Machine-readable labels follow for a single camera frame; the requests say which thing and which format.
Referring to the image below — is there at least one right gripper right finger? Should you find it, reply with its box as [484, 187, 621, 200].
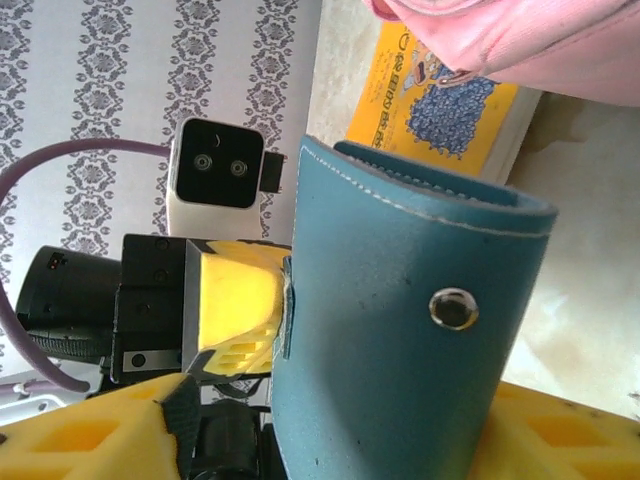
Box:
[468, 383, 640, 480]

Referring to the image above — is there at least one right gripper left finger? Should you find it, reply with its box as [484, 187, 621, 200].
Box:
[0, 373, 202, 480]

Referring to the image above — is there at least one yellow cartoon book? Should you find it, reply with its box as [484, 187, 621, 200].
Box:
[344, 22, 544, 186]

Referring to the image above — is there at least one pink backpack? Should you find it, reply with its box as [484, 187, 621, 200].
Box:
[359, 0, 640, 109]

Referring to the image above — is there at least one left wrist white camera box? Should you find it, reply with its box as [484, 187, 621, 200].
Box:
[167, 117, 286, 241]

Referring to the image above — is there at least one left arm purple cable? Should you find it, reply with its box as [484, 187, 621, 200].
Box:
[0, 139, 171, 396]

